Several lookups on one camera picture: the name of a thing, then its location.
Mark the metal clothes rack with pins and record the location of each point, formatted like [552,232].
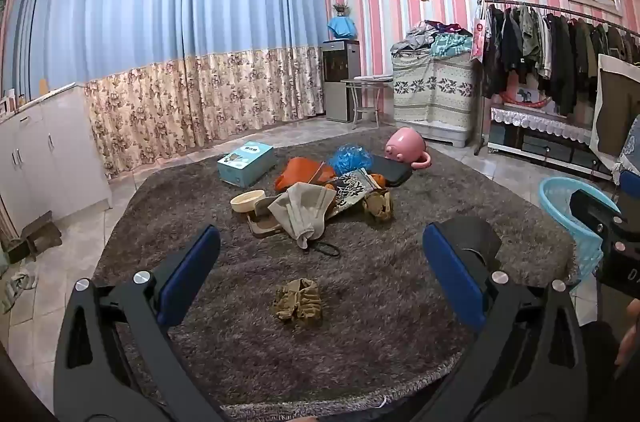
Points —
[481,122]

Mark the light blue plastic basket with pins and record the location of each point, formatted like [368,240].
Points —
[555,197]

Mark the pink hanging bag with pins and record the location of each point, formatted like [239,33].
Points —
[478,40]

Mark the grey water dispenser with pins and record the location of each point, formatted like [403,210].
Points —
[340,92]

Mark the brown paper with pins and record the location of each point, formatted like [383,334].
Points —
[377,204]
[297,302]

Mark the beige bowl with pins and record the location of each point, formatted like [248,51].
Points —
[247,200]

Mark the cabinet under patterned cloth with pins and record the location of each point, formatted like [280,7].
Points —
[432,92]

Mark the blue and floral curtain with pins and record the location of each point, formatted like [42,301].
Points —
[150,27]

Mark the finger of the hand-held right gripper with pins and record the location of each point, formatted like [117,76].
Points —
[592,204]

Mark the small photo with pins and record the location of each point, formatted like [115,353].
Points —
[527,96]

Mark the blue patterned fringed cloth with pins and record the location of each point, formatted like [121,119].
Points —
[631,147]

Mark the blue plastic bag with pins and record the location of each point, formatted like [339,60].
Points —
[350,160]

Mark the small metal side table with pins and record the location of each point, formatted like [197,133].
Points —
[367,83]

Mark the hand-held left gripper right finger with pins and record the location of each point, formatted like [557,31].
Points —
[452,272]

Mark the grey-green cloth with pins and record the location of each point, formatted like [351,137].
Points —
[17,287]

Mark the small potted plant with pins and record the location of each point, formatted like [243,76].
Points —
[341,9]

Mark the orange plastic bag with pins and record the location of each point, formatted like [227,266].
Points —
[300,174]

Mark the patterned snack packet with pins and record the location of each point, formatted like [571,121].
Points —
[350,192]

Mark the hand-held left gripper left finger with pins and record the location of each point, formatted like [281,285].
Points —
[192,272]

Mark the pink mug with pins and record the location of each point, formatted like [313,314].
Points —
[405,145]

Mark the small wooden stool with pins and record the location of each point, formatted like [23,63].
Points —
[42,232]

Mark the row of hanging clothes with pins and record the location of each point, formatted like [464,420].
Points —
[550,47]

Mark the white lace cloth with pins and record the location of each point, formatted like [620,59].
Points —
[540,125]

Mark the teal tissue box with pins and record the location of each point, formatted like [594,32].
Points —
[245,165]

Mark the tan phone case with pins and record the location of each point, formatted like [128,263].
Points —
[262,227]

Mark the beige cloth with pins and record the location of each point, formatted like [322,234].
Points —
[300,212]

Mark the white framed dark panel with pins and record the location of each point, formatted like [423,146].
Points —
[617,102]

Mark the red curved object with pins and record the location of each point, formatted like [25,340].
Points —
[544,102]

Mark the low dark cabinet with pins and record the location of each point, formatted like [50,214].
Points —
[540,147]

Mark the pile of clothes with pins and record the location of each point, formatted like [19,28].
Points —
[430,40]

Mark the black zip case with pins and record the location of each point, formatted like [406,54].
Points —
[392,171]

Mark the person's right hand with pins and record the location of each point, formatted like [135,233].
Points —
[631,337]

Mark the white cabinet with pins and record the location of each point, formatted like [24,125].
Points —
[50,152]

